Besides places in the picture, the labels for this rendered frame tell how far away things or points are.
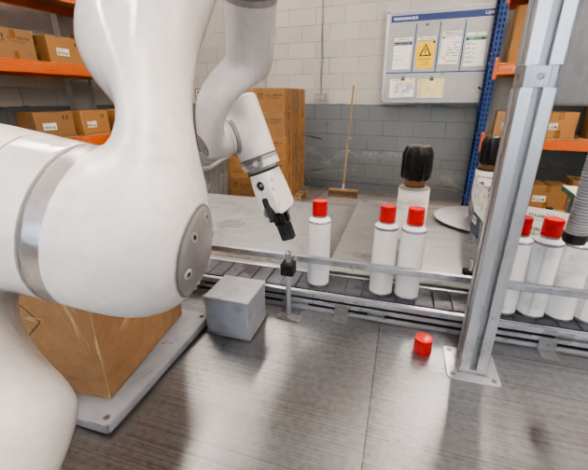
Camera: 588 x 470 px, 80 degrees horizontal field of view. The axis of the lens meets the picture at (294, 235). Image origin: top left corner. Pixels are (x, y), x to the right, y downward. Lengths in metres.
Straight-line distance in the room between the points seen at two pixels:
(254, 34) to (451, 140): 4.60
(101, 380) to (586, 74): 0.79
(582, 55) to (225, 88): 0.52
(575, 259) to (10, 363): 0.82
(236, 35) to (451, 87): 4.44
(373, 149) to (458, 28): 1.68
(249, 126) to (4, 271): 0.58
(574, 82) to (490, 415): 0.49
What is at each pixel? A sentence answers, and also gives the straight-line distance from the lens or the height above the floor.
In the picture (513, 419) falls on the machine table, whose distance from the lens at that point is 0.71.
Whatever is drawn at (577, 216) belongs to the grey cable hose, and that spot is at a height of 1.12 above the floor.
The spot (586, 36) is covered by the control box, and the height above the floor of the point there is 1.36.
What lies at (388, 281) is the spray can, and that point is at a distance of 0.81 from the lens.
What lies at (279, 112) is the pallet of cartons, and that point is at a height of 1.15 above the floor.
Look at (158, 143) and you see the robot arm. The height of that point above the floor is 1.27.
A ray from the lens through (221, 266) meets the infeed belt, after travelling 0.95.
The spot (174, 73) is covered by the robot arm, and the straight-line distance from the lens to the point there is 0.31.
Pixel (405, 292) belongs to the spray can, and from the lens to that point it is 0.81.
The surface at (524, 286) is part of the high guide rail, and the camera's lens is 0.81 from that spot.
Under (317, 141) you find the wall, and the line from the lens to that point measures 5.45.
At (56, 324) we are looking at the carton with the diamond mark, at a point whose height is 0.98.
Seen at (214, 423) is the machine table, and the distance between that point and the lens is 0.62.
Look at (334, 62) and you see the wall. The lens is 5.37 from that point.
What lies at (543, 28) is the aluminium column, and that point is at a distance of 0.60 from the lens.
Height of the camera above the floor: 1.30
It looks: 21 degrees down
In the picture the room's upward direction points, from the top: straight up
